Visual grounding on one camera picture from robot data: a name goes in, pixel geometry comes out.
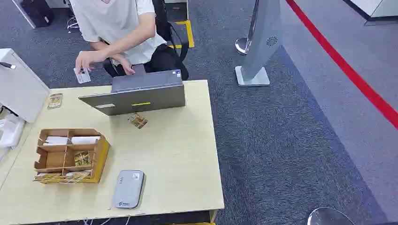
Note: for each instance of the white counter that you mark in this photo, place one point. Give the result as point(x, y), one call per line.
point(379, 7)

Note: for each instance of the grey kiosk stand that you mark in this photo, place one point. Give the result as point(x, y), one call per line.
point(261, 40)

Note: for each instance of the white cabinet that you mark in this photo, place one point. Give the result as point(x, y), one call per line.
point(18, 90)

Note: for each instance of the wooden card box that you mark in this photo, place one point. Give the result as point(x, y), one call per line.
point(101, 155)

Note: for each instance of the black bag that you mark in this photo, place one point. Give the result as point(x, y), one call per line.
point(37, 12)

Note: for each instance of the white card stack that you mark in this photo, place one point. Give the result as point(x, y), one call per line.
point(56, 141)
point(85, 140)

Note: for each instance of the white card with blue print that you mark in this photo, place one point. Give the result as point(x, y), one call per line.
point(83, 77)

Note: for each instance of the chrome stool base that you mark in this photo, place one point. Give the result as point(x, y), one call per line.
point(73, 24)

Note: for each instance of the person's right hand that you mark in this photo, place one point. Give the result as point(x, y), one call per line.
point(126, 66)

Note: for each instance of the chrome stanchion base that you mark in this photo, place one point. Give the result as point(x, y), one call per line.
point(328, 217)

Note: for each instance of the chrome stanchion post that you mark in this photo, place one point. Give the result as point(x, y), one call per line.
point(242, 45)

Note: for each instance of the grey card reader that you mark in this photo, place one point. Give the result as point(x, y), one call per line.
point(128, 189)

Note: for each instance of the grey laptop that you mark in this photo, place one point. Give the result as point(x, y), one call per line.
point(140, 96)

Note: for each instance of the person's left hand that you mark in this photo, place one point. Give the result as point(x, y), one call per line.
point(87, 59)

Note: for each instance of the yellow floor tape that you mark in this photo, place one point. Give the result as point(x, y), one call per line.
point(189, 34)

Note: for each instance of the white partition edge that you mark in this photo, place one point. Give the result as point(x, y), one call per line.
point(24, 14)

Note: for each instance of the black office chair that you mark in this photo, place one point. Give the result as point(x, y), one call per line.
point(163, 21)

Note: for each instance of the gold card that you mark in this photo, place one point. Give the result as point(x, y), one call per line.
point(138, 120)
point(76, 177)
point(46, 177)
point(55, 101)
point(82, 159)

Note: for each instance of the white plastic bag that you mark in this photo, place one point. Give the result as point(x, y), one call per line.
point(11, 132)

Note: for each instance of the person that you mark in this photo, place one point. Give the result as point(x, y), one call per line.
point(115, 21)

